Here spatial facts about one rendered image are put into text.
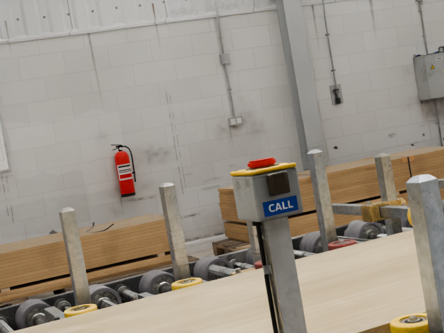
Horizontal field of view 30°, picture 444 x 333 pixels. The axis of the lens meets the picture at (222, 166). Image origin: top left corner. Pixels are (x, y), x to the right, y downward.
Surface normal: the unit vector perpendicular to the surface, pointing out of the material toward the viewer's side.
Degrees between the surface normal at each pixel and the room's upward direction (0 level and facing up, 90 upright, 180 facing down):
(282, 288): 90
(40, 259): 90
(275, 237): 90
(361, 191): 90
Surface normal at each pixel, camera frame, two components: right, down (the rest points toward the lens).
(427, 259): -0.90, 0.18
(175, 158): 0.33, 0.00
